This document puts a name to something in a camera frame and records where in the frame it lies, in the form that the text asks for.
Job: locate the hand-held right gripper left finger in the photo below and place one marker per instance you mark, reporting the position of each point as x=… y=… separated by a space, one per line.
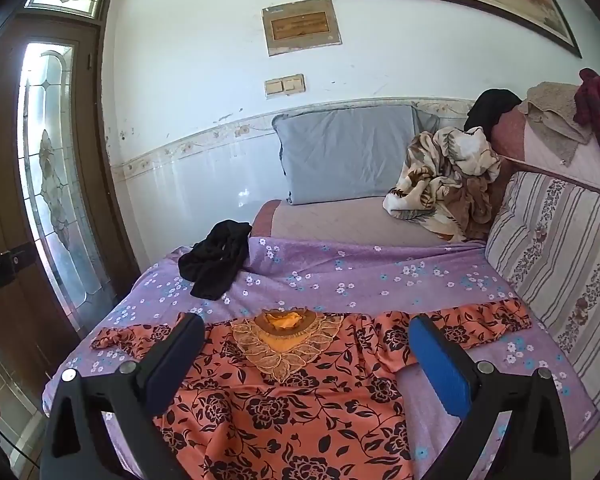
x=175 y=360

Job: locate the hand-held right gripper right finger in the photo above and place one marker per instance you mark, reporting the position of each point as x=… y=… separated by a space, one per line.
x=440 y=360

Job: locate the orange black floral garment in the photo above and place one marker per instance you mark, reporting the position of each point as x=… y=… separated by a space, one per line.
x=280 y=410

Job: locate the black crumpled cloth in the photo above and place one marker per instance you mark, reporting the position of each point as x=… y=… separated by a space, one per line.
x=215 y=260

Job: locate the wooden stained glass door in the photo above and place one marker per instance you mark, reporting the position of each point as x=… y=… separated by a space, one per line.
x=0 y=160

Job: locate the purple floral bedsheet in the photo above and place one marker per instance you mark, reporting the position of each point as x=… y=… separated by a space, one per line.
x=355 y=280

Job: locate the striped floral cushion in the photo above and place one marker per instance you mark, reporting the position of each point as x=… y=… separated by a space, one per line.
x=555 y=260

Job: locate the beige brown floral blanket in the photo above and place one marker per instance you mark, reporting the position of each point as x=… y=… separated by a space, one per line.
x=430 y=185

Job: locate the brown mattress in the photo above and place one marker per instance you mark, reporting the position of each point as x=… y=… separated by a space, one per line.
x=330 y=220

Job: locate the grey pillow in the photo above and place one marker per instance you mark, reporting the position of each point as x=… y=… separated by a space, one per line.
x=345 y=150

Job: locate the pink upholstered backrest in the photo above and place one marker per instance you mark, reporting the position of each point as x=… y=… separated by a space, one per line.
x=595 y=160

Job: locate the black cloth on backrest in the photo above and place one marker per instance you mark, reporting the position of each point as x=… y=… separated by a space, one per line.
x=490 y=107

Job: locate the beige towel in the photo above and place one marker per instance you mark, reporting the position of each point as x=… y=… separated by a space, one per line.
x=550 y=115

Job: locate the small framed plaque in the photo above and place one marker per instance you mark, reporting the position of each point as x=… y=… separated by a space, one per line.
x=300 y=25

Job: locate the beige wall light switch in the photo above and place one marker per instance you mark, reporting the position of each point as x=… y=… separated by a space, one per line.
x=284 y=85

